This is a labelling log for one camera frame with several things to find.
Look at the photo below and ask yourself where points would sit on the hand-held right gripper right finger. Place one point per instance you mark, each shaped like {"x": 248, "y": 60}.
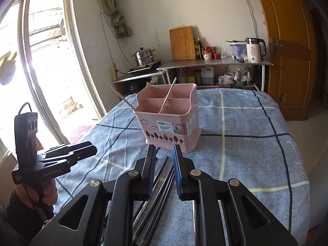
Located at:
{"x": 176, "y": 174}

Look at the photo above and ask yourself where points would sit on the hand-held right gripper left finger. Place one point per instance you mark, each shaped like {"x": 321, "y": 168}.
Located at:
{"x": 151, "y": 182}

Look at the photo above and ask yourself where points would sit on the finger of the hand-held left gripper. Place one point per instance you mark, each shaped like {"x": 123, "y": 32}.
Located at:
{"x": 82, "y": 150}
{"x": 61, "y": 162}

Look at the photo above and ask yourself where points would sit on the black chopstick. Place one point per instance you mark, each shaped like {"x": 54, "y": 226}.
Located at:
{"x": 162, "y": 197}
{"x": 164, "y": 210}
{"x": 160, "y": 170}
{"x": 161, "y": 184}

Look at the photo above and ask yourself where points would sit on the stainless steel utensil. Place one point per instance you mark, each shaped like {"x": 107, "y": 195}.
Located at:
{"x": 138, "y": 210}

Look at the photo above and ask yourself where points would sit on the pink plastic utensil basket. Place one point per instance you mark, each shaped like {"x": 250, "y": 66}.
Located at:
{"x": 179, "y": 123}

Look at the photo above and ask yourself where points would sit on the person's left forearm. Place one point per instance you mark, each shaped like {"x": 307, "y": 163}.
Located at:
{"x": 15, "y": 220}

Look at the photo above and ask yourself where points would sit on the person's left hand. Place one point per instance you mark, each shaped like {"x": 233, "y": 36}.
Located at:
{"x": 51, "y": 194}

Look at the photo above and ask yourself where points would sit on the red patterned floor mat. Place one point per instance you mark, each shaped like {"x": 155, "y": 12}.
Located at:
{"x": 79, "y": 134}

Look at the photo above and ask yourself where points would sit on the wooden chopstick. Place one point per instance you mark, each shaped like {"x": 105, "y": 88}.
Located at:
{"x": 167, "y": 95}
{"x": 122, "y": 98}

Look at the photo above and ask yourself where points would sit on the beige power strip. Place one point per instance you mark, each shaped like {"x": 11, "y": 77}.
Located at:
{"x": 114, "y": 71}

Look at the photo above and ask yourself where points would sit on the white framed glass door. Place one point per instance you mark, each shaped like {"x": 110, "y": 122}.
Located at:
{"x": 85, "y": 64}

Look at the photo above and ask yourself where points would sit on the low metal side table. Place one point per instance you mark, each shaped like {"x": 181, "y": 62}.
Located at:
{"x": 133, "y": 78}

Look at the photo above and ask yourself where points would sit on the clear plastic bottle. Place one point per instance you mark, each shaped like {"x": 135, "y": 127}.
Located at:
{"x": 182, "y": 76}

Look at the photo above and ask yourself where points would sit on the brown plastic bottle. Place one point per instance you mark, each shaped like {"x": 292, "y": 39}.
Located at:
{"x": 196, "y": 76}

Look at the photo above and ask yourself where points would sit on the black induction cooker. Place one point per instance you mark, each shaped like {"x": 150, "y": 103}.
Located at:
{"x": 143, "y": 69}

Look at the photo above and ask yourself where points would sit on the clear plastic jug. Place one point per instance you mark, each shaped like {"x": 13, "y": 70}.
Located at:
{"x": 207, "y": 76}

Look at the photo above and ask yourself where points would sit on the dark cooking pot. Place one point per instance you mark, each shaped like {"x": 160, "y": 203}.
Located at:
{"x": 228, "y": 85}

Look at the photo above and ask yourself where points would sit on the white bowl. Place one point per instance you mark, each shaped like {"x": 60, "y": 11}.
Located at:
{"x": 228, "y": 76}

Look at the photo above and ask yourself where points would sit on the stainless steel steamer pot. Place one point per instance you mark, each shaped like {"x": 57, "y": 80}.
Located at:
{"x": 143, "y": 57}

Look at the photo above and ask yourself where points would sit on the plastic bags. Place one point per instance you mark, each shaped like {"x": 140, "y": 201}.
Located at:
{"x": 242, "y": 75}

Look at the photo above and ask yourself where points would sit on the metal kitchen table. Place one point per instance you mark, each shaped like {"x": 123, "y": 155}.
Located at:
{"x": 217, "y": 62}

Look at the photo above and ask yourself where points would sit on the large red lid jar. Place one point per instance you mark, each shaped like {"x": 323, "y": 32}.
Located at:
{"x": 207, "y": 53}

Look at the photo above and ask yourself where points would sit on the small red jar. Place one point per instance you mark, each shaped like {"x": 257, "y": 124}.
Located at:
{"x": 216, "y": 55}

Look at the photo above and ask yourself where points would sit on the dark sauce bottle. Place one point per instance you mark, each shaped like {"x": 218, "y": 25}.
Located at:
{"x": 196, "y": 50}

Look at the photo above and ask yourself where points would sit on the dark oil bottle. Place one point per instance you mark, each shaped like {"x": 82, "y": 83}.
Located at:
{"x": 200, "y": 48}

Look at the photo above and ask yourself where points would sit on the clear drinking glass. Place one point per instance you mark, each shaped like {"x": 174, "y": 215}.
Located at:
{"x": 223, "y": 53}

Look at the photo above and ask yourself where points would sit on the bamboo cutting board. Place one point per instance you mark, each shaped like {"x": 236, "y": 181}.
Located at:
{"x": 182, "y": 43}

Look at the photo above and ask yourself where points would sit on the hanging beige cloth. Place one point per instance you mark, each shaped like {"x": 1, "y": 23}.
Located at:
{"x": 120, "y": 23}

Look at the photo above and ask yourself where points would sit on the clear water filter pitcher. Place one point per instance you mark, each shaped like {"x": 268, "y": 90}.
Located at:
{"x": 239, "y": 51}

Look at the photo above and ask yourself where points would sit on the white electric kettle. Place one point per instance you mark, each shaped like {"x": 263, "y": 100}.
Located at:
{"x": 253, "y": 52}

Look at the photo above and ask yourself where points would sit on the wooden door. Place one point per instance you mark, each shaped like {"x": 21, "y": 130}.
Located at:
{"x": 287, "y": 43}

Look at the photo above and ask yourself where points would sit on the white wall switch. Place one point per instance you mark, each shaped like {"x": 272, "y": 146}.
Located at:
{"x": 93, "y": 42}

